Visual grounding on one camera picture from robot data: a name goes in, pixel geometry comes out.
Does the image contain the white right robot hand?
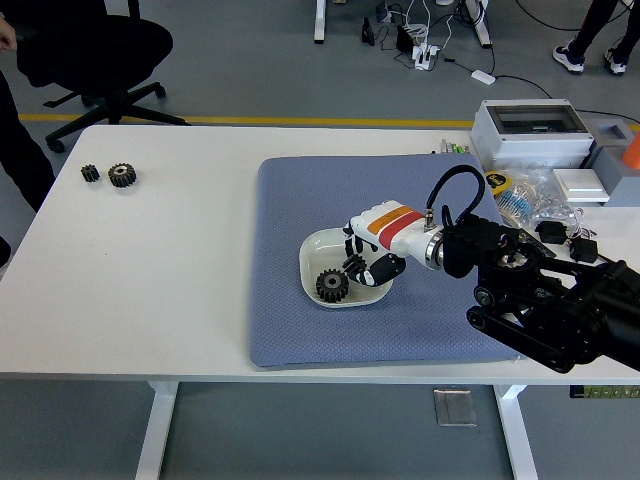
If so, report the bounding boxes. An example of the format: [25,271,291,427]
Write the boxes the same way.
[341,199,444,289]

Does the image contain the large black gear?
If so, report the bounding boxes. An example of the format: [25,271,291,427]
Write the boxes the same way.
[107,162,138,190]
[314,268,351,305]

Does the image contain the grey plastic box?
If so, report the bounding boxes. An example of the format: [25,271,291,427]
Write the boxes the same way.
[582,122,640,206]

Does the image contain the white square dish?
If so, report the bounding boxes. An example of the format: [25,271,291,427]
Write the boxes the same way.
[298,226,396,307]

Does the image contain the blue-grey woven mat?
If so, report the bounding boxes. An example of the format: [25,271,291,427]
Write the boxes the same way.
[245,153,545,372]

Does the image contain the yellow tape measure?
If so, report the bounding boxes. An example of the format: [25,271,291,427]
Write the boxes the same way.
[483,169,514,196]

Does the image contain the bag of blue resistors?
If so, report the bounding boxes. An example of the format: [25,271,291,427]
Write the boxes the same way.
[494,180,539,226]

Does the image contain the clear bag of parts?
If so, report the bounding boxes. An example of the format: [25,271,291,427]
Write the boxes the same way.
[509,168,584,222]

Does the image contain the white power strip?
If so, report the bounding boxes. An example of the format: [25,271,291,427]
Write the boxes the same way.
[410,43,441,71]

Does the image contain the metal floor plate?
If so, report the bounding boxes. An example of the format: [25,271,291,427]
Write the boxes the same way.
[432,387,479,428]

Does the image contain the white desk leg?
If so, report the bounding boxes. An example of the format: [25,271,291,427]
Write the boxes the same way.
[464,0,494,49]
[313,0,327,44]

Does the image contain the white table leg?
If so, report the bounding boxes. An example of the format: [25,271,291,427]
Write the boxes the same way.
[492,383,540,480]
[134,382,180,480]

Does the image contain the orange object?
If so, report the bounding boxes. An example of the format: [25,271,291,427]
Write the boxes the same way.
[621,132,640,171]

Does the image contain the black desk control panel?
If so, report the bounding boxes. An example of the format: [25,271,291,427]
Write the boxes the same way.
[568,384,640,400]

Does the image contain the person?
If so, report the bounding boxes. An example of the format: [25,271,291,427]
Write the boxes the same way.
[552,0,640,76]
[0,12,57,271]

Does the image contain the black office chair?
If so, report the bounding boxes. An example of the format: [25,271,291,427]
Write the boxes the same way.
[9,0,194,155]

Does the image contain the grey electrical enclosure box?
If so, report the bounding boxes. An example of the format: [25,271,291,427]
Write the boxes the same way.
[470,98,596,166]

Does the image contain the black floor cable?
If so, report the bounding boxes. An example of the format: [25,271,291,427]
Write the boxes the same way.
[492,73,640,122]

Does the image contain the white switch plate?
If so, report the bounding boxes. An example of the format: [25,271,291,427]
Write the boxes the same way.
[552,168,611,204]

